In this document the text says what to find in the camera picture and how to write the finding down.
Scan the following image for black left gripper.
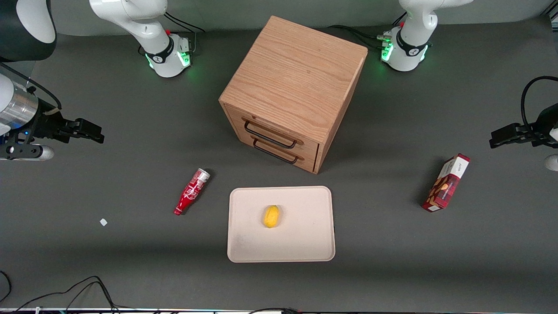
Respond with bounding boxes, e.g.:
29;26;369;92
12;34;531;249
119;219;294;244
489;117;555;149

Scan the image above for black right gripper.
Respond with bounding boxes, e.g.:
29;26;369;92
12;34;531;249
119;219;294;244
31;110;105;144

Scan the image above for red coke bottle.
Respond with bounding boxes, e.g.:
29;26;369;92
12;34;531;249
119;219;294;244
174;168;211;216

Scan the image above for beige plastic tray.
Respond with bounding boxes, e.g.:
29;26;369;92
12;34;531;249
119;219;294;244
227;186;336;263

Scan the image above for red snack box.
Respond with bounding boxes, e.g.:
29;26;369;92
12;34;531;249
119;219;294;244
422;154;471;213

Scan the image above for yellow lemon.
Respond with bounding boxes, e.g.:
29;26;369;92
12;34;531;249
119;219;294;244
262;205;280;229

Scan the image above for wooden drawer cabinet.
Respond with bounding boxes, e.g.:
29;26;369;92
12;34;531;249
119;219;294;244
219;16;368;174

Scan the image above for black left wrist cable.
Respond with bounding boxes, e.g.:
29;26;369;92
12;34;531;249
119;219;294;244
520;76;558;131

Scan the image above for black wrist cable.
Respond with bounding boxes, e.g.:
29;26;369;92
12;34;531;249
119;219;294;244
520;76;558;131
0;63;62;110

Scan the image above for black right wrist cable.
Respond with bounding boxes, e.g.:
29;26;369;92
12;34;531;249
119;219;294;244
0;63;62;110

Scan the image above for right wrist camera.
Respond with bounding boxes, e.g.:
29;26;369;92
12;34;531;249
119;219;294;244
0;144;55;161

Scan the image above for black right arm base cables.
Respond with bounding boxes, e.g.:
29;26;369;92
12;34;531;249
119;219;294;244
139;12;205;56

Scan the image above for black arm base cables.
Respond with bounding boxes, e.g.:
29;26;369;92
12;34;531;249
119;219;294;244
327;12;408;51
139;12;205;56

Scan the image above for black cable on table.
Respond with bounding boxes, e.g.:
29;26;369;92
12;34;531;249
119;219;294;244
12;276;120;314

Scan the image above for short black cable loop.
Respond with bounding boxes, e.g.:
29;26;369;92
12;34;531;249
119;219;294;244
0;270;12;304

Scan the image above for black left arm base cables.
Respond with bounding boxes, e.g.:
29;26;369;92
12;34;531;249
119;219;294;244
327;12;408;51

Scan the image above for black metal drawer handle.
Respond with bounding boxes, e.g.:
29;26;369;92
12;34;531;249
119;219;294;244
244;119;299;149
252;138;300;165

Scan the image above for wooden drawer with handle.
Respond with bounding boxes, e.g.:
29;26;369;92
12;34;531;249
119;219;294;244
225;106;321;159
235;131;318;172

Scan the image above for black cable at table edge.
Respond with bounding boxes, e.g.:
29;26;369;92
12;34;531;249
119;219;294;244
248;307;302;314

